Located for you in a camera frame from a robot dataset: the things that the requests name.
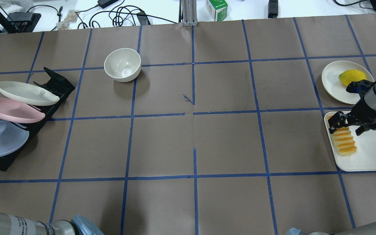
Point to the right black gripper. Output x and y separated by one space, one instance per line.
365 112

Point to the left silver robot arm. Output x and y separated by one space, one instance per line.
79 225

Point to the cream plate under lemon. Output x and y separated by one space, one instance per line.
332 84

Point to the black plate rack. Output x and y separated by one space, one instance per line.
58 85

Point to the cream plate in rack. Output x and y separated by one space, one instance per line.
27 93

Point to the pink plate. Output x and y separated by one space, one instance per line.
15 111

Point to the white rectangular tray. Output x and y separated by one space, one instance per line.
364 159

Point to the yellow lemon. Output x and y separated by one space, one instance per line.
349 76

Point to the black power adapter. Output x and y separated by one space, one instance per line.
273 9

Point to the green white carton box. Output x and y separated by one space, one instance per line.
218 9

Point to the cream bowl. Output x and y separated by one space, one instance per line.
123 65

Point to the aluminium frame post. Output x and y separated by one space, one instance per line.
188 13

